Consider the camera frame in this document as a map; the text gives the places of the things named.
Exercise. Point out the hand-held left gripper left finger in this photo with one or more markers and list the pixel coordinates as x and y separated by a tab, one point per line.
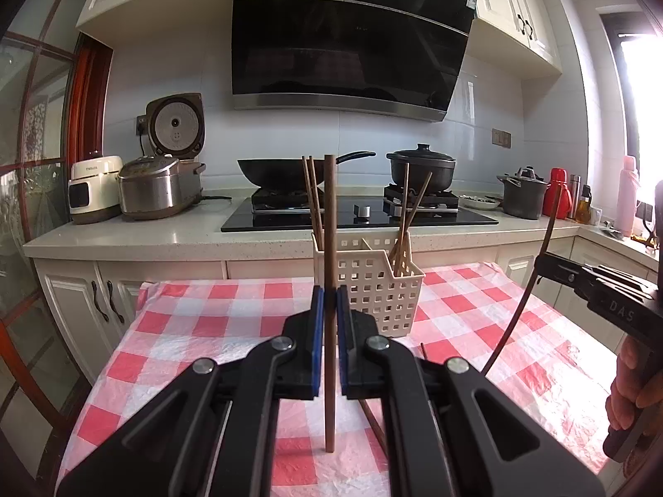
217	424

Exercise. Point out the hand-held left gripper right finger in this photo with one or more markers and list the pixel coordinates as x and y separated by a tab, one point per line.
445	424

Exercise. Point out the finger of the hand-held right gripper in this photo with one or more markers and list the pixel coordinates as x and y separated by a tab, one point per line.
564	275

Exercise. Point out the brown wooden chopstick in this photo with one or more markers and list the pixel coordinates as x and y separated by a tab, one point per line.
330	217
509	330

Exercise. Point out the cream plastic utensil basket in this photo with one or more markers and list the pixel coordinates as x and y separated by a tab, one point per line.
383	290

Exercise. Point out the bunch of wooden chopsticks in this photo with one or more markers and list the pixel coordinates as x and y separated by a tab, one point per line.
404	202

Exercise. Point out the person's right hand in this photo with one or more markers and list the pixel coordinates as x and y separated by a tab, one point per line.
634	372

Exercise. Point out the small silver metal object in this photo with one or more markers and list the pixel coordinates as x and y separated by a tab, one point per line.
611	230

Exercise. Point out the small white cup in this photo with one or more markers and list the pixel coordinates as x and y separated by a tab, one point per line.
596	216

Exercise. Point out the amber oil bottle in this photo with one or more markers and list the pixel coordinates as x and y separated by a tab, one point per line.
584	209

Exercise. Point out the dark metal tool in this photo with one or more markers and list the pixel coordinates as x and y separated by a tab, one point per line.
645	228

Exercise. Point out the red thermos jug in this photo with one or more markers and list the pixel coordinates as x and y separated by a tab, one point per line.
556	196

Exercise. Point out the steel thermos bottle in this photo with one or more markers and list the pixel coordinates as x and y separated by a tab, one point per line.
574	196

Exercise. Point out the grey lidded stockpot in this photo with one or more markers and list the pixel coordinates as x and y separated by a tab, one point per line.
520	196

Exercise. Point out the pink water bottle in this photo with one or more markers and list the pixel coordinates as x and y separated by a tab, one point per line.
628	196

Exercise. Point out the red white checkered tablecloth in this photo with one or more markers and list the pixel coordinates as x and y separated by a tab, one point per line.
181	321

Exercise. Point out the plate of food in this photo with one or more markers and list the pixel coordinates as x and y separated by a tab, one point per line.
479	202

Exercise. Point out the black lidded pot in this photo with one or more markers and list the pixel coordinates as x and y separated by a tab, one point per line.
443	171

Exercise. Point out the bright window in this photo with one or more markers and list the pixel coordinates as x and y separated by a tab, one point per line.
642	103

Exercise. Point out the white base cabinets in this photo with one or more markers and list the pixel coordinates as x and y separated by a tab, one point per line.
67	300

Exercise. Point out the white stone countertop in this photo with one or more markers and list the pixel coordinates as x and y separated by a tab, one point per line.
155	235

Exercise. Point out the black glass gas cooktop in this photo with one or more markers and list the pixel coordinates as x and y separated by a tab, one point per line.
269	220

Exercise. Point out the silver rice cooker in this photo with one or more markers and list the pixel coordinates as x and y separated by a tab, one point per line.
150	186

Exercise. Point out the black wok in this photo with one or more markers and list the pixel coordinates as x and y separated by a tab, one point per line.
274	171

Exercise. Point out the small white cooker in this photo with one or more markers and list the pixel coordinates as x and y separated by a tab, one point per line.
96	191

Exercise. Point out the white upper cabinet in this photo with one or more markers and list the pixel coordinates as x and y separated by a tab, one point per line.
129	0
518	5

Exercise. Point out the black range hood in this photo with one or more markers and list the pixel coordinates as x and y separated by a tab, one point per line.
352	46

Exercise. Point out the red framed glass door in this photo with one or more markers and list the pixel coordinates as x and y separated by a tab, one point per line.
31	114

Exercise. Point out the brown wall switch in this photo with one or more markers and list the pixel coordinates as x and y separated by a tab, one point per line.
501	137

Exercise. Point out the wall power outlet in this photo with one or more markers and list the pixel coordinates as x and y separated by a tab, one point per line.
141	124

